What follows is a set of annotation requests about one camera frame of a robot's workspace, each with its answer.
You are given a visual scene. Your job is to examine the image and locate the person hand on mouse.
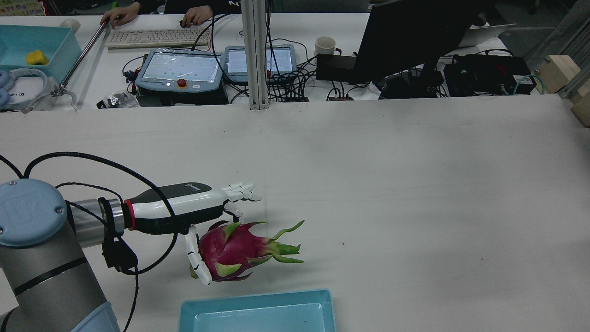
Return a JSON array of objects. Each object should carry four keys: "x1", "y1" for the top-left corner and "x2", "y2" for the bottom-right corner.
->
[{"x1": 181, "y1": 6, "x2": 213, "y2": 27}]

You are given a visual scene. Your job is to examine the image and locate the aluminium profile post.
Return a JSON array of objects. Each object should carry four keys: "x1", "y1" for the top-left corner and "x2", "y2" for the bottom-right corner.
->
[{"x1": 241, "y1": 0, "x2": 271, "y2": 111}]

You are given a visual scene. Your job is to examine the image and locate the light blue plastic box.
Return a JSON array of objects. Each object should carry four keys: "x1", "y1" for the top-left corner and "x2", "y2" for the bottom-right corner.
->
[{"x1": 178, "y1": 289, "x2": 336, "y2": 332}]

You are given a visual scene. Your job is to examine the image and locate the small wooden block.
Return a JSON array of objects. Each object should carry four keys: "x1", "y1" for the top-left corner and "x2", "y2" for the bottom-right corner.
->
[{"x1": 572, "y1": 85, "x2": 590, "y2": 128}]

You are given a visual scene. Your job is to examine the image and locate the person hand holding stick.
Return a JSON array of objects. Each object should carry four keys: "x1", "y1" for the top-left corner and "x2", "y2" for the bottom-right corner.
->
[{"x1": 100, "y1": 2, "x2": 141, "y2": 29}]

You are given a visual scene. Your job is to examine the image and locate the teal plastic bin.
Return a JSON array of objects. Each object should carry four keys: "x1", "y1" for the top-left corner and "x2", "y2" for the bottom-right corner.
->
[{"x1": 0, "y1": 24, "x2": 83, "y2": 83}]

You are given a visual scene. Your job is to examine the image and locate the black monitor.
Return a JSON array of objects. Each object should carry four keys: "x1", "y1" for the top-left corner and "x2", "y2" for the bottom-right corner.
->
[{"x1": 353, "y1": 0, "x2": 490, "y2": 100}]

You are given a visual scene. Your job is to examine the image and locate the teal cable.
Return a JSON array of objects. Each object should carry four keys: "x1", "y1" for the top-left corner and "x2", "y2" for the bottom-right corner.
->
[{"x1": 513, "y1": 74, "x2": 547, "y2": 96}]

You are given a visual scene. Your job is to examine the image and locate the large teach pendant red button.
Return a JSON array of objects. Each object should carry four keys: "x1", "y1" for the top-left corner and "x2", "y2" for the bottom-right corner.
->
[{"x1": 135, "y1": 47, "x2": 225, "y2": 94}]

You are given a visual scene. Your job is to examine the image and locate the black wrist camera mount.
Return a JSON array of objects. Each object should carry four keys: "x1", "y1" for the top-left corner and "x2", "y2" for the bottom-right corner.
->
[{"x1": 99, "y1": 197, "x2": 139, "y2": 273}]

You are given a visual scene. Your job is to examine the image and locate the white keyboard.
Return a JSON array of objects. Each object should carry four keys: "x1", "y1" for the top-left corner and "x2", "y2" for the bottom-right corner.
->
[{"x1": 105, "y1": 29, "x2": 210, "y2": 49}]

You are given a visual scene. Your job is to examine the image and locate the slanted aluminium frame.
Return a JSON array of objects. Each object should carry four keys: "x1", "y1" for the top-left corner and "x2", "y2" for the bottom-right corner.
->
[{"x1": 523, "y1": 0, "x2": 590, "y2": 98}]

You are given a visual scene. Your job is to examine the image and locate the black electronics box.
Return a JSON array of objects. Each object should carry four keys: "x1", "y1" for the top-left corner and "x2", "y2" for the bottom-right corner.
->
[{"x1": 443, "y1": 54, "x2": 537, "y2": 97}]

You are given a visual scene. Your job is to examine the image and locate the red dragon fruit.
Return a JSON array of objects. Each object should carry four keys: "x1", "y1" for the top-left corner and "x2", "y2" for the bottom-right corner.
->
[{"x1": 197, "y1": 220, "x2": 306, "y2": 282}]

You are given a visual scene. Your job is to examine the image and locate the white laptop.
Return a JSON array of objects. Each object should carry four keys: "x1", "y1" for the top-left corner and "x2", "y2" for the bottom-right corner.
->
[{"x1": 459, "y1": 23, "x2": 517, "y2": 49}]

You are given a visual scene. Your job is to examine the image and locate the white mug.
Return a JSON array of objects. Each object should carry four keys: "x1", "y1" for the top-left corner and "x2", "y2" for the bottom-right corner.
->
[{"x1": 314, "y1": 36, "x2": 342, "y2": 58}]

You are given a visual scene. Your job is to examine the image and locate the black case under pendant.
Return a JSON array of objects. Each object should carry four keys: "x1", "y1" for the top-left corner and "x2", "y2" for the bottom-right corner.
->
[{"x1": 136, "y1": 83, "x2": 230, "y2": 107}]

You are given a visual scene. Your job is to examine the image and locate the metal grabber stick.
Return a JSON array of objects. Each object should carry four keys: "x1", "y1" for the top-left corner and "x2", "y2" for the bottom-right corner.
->
[{"x1": 51, "y1": 18, "x2": 109, "y2": 111}]

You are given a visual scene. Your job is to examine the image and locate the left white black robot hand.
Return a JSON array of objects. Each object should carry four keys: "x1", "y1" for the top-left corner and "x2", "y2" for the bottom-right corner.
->
[{"x1": 124, "y1": 181, "x2": 262, "y2": 285}]

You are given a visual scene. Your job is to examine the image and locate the black braided cable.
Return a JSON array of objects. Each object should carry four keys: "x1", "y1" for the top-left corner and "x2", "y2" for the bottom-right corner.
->
[{"x1": 22, "y1": 151, "x2": 179, "y2": 332}]

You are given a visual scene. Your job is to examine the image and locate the large wooden block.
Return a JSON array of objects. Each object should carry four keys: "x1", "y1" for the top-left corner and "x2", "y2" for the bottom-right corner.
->
[{"x1": 537, "y1": 54, "x2": 582, "y2": 95}]

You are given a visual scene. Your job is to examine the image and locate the plastic bag black parts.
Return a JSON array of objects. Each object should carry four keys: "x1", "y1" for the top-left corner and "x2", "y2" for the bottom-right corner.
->
[{"x1": 97, "y1": 91, "x2": 140, "y2": 109}]

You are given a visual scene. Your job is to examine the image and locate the black box under mug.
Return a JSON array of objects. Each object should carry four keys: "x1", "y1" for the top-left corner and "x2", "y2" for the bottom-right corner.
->
[{"x1": 316, "y1": 54, "x2": 369, "y2": 83}]

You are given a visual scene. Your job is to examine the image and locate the colourful printed card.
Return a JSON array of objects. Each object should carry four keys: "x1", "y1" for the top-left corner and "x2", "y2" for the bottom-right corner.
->
[{"x1": 0, "y1": 0, "x2": 47, "y2": 17}]

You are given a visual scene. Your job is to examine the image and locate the thin black cable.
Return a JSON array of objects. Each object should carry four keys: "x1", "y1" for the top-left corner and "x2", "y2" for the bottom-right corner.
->
[{"x1": 55, "y1": 183, "x2": 124, "y2": 203}]

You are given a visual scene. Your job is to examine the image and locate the white headset blue pads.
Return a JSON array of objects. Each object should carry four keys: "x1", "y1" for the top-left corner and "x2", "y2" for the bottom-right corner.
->
[{"x1": 0, "y1": 68, "x2": 49, "y2": 113}]

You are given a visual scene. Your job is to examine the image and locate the small teach pendant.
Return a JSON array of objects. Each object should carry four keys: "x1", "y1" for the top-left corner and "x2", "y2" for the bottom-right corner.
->
[{"x1": 223, "y1": 44, "x2": 298, "y2": 83}]

